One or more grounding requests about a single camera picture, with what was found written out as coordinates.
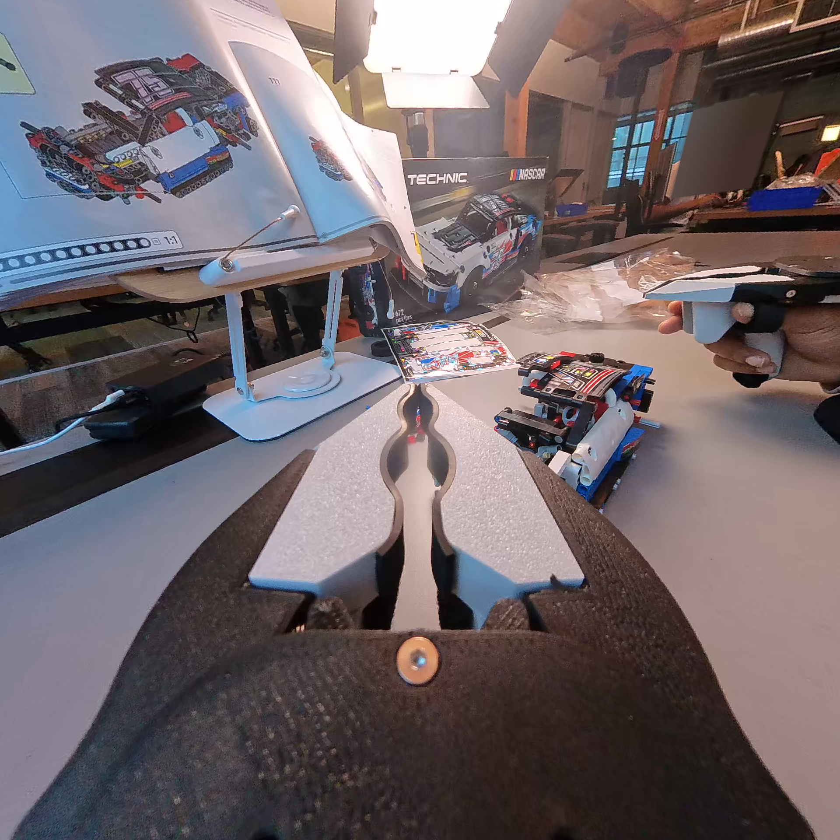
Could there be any shiny sticker sheet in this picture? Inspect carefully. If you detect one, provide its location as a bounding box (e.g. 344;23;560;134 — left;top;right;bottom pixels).
379;319;521;384

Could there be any black power bank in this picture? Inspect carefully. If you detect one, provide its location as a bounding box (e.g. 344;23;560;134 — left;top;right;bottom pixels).
83;405;152;442

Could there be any partly built lego car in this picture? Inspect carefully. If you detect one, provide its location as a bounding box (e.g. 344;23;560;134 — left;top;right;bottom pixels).
493;351;660;511

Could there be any white instruction booklet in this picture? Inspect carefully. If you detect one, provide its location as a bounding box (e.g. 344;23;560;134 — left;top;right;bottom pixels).
0;0;426;298

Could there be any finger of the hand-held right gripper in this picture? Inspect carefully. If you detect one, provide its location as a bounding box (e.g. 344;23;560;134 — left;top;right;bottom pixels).
676;265;790;283
645;278;793;304

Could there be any black background chair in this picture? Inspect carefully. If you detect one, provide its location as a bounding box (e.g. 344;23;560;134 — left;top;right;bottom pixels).
616;176;658;238

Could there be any black lego set box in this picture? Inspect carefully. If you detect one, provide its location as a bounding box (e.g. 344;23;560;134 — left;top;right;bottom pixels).
386;155;552;316

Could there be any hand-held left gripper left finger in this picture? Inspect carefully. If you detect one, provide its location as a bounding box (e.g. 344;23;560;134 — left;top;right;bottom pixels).
248;382;421;627

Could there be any wooden background desk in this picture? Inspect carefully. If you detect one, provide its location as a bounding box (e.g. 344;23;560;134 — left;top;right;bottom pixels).
682;203;840;234
543;206;634;245

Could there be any grey freestanding board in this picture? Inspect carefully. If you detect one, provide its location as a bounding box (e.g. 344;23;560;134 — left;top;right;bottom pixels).
671;91;786;202

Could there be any studio light panel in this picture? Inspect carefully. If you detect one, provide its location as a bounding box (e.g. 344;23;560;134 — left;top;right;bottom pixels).
331;0;573;161

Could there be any clear plastic bag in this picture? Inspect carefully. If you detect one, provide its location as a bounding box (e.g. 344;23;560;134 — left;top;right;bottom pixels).
507;266;680;327
613;248;698;293

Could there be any white charging cable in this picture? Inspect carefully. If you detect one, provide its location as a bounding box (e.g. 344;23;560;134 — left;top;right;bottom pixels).
0;388;127;455

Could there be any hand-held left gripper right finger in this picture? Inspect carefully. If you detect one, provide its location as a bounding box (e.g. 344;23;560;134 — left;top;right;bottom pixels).
419;386;586;629

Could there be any white stand base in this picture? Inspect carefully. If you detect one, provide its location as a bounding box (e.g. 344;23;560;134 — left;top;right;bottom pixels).
115;203;406;442

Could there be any person's right hand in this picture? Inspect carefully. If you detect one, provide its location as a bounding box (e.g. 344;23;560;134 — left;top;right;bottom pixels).
658;301;840;388

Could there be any black power adapter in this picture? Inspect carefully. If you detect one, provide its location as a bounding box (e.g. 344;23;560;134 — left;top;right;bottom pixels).
105;353;228;412

